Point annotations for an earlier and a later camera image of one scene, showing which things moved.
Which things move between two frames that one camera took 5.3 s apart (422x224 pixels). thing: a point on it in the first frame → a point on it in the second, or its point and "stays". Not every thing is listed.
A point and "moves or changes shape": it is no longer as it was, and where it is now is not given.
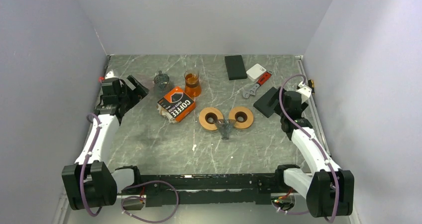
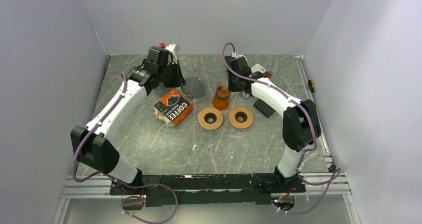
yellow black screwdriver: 311,85 stays
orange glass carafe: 192,86 → 221,100
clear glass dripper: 225,127 → 194,87
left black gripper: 138,93 → 178,80
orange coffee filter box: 175,105 moves or changes shape
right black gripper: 273,99 → 232,88
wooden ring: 238,111 stays
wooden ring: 202,117 stays
